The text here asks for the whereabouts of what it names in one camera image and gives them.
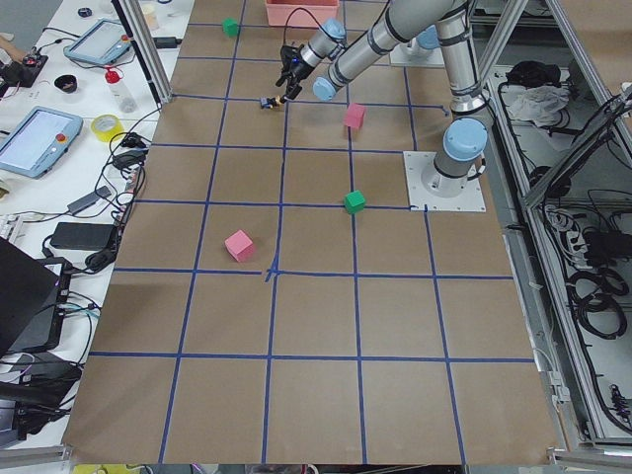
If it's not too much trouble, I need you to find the green cube near base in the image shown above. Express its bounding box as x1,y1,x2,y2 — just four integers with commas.
344,190,366,214

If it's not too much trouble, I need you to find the crumpled white cloth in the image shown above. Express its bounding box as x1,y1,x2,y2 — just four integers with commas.
508,85,570,127

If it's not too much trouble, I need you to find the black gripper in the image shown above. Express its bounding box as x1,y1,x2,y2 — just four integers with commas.
276,44,309,103

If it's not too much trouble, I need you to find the far teach pendant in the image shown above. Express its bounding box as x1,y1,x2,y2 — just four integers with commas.
63,19,131,66

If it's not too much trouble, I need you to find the squeeze bottle red cap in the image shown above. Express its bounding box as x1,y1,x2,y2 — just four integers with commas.
105,67,138,114

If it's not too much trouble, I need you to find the near teach pendant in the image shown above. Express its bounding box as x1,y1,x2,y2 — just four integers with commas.
1,106,83,179

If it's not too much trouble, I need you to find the pink plastic bin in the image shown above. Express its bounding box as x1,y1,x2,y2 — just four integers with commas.
265,0,340,28

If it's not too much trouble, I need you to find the green cube near bin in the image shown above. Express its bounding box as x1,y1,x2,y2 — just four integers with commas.
222,17,240,38

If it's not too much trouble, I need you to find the pink cube near arm base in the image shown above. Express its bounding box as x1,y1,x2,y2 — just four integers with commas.
344,103,366,130

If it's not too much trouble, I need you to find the yellow tape roll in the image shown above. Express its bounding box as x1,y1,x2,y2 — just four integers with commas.
91,114,124,142

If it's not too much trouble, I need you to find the aluminium frame post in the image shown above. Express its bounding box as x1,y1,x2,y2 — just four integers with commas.
111,0,173,106

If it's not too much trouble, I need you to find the teach pendant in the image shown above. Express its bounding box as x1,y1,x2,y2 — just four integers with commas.
1,106,83,179
63,19,131,66

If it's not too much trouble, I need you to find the black power adapter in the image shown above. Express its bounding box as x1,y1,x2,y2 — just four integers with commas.
50,222,116,251

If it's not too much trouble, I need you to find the pink cube far from base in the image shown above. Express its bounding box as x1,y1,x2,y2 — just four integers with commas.
224,229,256,263

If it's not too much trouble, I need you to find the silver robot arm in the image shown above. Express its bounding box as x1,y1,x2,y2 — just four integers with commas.
276,1,483,113
434,1,490,179

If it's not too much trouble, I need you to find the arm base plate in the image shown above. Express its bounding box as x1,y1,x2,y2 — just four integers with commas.
403,151,486,212
389,44,444,68

